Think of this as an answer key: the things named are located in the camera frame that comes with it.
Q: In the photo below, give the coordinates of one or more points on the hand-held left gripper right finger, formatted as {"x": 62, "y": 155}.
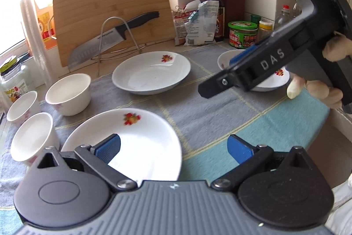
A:
{"x": 239, "y": 151}

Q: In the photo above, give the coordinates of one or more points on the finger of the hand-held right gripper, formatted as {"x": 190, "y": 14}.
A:
{"x": 214, "y": 86}
{"x": 243, "y": 54}

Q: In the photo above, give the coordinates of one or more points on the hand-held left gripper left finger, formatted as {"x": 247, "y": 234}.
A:
{"x": 108, "y": 145}

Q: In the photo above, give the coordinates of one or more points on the white plate with fruit print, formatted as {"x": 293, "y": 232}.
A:
{"x": 148, "y": 147}
{"x": 148, "y": 75}
{"x": 223, "y": 58}

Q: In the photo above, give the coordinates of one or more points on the white bowl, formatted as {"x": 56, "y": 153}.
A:
{"x": 33, "y": 136}
{"x": 68, "y": 91}
{"x": 23, "y": 105}

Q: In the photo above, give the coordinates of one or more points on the person's right hand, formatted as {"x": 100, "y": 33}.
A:
{"x": 316, "y": 87}

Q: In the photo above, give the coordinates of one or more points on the green lid sauce jar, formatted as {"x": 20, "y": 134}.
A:
{"x": 242, "y": 36}

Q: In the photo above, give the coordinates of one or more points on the grey teal checked cloth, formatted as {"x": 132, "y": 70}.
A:
{"x": 209, "y": 113}

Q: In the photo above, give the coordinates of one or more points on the yellow lid spice jar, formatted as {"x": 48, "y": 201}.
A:
{"x": 265, "y": 31}

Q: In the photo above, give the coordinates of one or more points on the clear glass bottle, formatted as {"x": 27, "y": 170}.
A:
{"x": 297, "y": 10}

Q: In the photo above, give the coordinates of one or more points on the green cap bottle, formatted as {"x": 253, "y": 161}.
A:
{"x": 255, "y": 19}

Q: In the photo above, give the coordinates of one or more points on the red cap clear bottle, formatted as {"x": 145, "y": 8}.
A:
{"x": 283, "y": 17}

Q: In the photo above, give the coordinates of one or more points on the dark red knife block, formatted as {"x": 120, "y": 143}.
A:
{"x": 233, "y": 3}

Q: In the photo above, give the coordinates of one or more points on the blue green binder clip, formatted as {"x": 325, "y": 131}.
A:
{"x": 193, "y": 16}

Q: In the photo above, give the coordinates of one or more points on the red and white food bag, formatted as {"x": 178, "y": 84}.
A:
{"x": 180, "y": 31}

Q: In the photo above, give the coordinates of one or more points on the metal binder clip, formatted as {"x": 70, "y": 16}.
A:
{"x": 176, "y": 8}

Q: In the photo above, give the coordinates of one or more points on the santoku kitchen knife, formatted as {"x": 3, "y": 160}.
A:
{"x": 90, "y": 47}

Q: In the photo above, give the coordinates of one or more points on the clear glass jar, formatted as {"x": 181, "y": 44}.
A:
{"x": 16, "y": 86}

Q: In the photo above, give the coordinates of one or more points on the person's light clothing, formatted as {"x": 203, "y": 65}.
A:
{"x": 343, "y": 210}

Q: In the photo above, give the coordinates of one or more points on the stack of clear plastic cups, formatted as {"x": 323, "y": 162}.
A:
{"x": 35, "y": 39}

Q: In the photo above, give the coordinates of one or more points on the yellow label cooking wine jug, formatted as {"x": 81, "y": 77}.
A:
{"x": 45, "y": 28}

